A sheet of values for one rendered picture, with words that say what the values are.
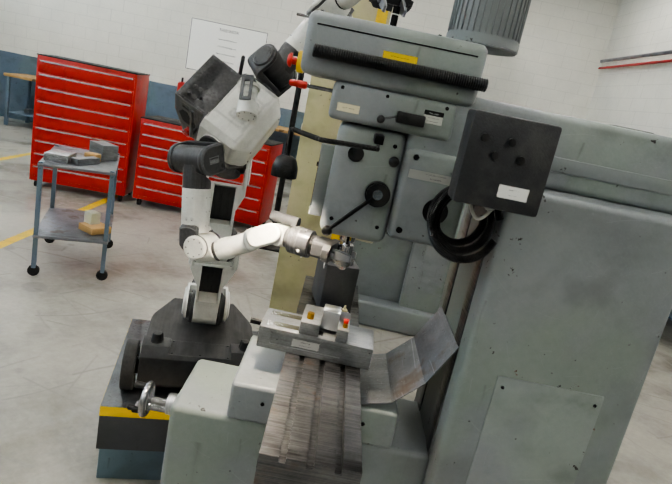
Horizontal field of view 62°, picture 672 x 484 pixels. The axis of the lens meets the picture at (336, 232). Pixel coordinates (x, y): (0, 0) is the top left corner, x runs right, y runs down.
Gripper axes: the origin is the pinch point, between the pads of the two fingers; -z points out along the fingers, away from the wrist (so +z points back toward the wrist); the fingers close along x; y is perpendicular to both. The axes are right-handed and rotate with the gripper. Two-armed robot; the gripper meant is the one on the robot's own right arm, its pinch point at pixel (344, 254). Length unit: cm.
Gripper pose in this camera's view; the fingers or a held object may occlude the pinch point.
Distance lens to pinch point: 170.4
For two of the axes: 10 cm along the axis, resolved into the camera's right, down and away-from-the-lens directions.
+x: 3.3, -1.7, 9.3
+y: -2.1, 9.5, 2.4
